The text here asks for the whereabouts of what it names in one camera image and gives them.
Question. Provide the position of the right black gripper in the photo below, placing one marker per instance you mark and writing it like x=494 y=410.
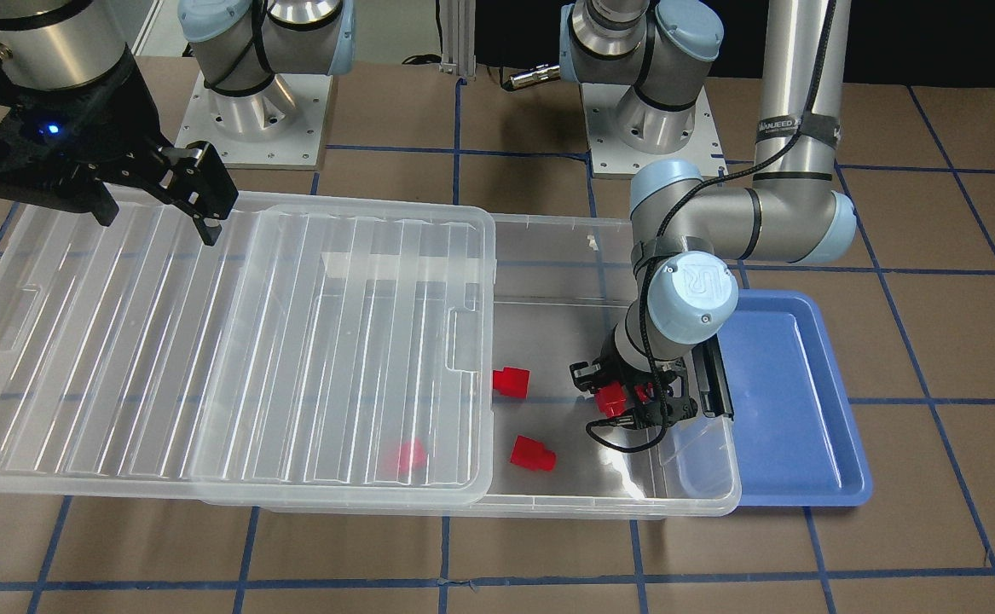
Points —
x=124 y=107

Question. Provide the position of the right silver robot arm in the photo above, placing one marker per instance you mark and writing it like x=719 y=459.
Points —
x=240 y=45

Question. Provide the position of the clear plastic storage box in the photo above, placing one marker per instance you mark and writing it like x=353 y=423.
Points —
x=563 y=286

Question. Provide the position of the red block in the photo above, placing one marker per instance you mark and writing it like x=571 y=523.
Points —
x=611 y=400
x=532 y=455
x=511 y=382
x=412 y=457

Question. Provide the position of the black box latch handle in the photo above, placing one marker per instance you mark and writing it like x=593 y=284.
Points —
x=713 y=392

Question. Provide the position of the blue plastic tray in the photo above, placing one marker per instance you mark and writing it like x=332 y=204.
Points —
x=795 y=433

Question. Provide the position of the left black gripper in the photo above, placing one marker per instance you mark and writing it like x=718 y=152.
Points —
x=616 y=359

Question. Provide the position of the clear plastic box lid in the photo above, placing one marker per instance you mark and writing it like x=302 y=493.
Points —
x=284 y=365

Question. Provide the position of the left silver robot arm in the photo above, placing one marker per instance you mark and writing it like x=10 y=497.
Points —
x=686 y=224

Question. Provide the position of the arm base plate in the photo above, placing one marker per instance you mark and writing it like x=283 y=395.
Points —
x=626 y=135
x=281 y=128

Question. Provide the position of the aluminium frame post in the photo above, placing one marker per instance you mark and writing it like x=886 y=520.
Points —
x=456 y=28

